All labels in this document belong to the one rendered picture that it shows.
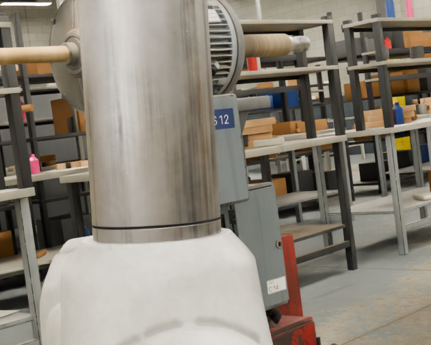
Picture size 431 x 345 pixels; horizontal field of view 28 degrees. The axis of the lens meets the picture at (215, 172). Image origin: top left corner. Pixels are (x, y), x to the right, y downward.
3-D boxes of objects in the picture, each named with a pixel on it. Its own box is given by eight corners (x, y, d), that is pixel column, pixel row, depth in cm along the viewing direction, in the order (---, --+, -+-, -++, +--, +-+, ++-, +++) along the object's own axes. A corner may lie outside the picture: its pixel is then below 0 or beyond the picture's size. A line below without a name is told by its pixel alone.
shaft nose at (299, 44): (314, 44, 225) (304, 55, 228) (306, 32, 227) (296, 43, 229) (292, 45, 219) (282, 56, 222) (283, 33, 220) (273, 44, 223)
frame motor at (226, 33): (185, 108, 213) (172, 4, 212) (265, 95, 194) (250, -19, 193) (47, 123, 185) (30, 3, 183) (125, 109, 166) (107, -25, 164)
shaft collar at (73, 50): (82, 54, 173) (72, 69, 176) (72, 37, 174) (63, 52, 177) (74, 55, 171) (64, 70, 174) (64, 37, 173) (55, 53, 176)
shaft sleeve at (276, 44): (295, 46, 218) (282, 60, 222) (284, 29, 220) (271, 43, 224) (247, 48, 206) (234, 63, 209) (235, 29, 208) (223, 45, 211)
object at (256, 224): (258, 300, 195) (227, 60, 192) (294, 302, 187) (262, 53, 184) (212, 316, 184) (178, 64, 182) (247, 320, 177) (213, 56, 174)
